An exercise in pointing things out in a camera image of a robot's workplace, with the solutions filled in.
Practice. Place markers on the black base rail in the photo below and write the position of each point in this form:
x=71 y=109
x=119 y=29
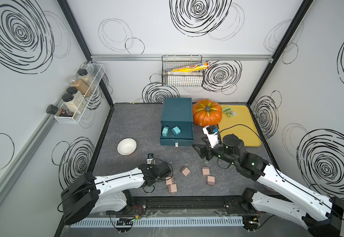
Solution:
x=228 y=204

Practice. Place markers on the grey cable duct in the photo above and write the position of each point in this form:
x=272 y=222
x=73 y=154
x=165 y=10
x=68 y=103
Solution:
x=234 y=221

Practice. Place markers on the green snack packet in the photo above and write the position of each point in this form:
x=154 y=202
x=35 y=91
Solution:
x=228 y=112

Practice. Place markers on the yellow tray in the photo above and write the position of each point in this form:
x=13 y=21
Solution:
x=241 y=125

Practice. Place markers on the white bowl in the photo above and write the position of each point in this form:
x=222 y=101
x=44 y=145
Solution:
x=126 y=146

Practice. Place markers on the spice jar brown powder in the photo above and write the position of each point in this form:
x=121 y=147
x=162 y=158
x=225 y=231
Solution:
x=83 y=82

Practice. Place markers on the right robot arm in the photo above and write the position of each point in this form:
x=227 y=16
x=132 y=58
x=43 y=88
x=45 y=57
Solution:
x=320 y=215

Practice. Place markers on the small dark spice bottle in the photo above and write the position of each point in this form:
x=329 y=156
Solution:
x=57 y=111

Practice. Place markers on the teal plug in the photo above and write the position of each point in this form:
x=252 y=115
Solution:
x=176 y=130
x=165 y=131

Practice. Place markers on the clear wall spice shelf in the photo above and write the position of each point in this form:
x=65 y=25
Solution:
x=93 y=102

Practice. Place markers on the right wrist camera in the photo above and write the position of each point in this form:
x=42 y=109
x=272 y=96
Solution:
x=212 y=133

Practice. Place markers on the spice jar cream powder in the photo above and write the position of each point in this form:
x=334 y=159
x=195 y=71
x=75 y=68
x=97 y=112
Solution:
x=72 y=103

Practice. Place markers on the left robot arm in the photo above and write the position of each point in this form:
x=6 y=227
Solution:
x=91 y=194

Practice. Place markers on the yellow snack tube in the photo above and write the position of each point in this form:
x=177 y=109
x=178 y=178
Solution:
x=191 y=68

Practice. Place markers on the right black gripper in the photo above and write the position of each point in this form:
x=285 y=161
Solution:
x=203 y=147

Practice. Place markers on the orange pumpkin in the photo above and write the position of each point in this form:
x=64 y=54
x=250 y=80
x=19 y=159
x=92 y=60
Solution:
x=206 y=112

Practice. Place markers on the teal drawer cabinet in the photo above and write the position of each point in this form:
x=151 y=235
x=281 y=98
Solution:
x=177 y=111

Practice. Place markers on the spice jar white powder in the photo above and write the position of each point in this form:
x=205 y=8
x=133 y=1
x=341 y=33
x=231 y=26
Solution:
x=77 y=94

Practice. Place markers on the black wire wall basket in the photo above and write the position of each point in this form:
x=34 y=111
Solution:
x=179 y=79

